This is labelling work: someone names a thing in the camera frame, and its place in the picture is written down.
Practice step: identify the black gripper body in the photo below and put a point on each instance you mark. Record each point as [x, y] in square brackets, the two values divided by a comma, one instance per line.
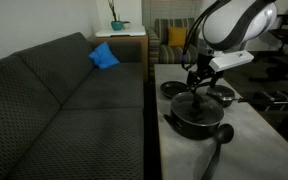
[204, 66]

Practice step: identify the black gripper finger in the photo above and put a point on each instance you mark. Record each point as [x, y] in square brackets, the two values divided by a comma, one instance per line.
[218, 79]
[192, 81]

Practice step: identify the large glass pot lid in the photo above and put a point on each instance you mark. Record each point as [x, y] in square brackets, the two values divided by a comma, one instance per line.
[184, 110]

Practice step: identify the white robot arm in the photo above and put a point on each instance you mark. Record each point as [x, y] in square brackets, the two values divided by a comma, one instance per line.
[230, 23]

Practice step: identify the small glass saucepan lid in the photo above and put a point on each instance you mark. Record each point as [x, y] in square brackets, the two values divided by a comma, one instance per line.
[221, 91]

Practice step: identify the large black pot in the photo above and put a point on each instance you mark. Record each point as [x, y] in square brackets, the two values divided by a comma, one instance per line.
[194, 130]

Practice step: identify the small white plant pot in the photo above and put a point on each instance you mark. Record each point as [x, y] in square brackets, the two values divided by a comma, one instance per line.
[126, 25]

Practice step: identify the teal pot with plant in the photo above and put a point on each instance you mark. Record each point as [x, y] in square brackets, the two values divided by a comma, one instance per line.
[116, 25]

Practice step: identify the black frying pan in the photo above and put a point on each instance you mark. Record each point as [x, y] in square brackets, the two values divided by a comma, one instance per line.
[172, 89]

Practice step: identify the small black saucepan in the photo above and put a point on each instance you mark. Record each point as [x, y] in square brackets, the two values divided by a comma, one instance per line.
[222, 101]

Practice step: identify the striped armchair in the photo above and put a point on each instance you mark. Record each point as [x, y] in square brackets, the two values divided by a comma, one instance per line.
[170, 53]

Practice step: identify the yellow cushion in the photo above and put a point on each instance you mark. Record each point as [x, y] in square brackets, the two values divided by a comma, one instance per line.
[177, 36]

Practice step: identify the black ladle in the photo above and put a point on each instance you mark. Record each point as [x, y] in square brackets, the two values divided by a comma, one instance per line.
[224, 133]

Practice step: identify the black box with silver trim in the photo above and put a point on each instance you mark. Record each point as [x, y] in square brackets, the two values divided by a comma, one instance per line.
[272, 100]

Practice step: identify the blue throw pillow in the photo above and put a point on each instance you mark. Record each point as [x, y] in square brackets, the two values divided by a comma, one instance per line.
[103, 56]

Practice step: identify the dark grey fabric sofa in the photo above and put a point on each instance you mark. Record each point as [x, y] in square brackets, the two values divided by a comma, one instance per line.
[50, 133]

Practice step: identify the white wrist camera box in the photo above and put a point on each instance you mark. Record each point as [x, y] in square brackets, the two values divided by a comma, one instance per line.
[230, 60]

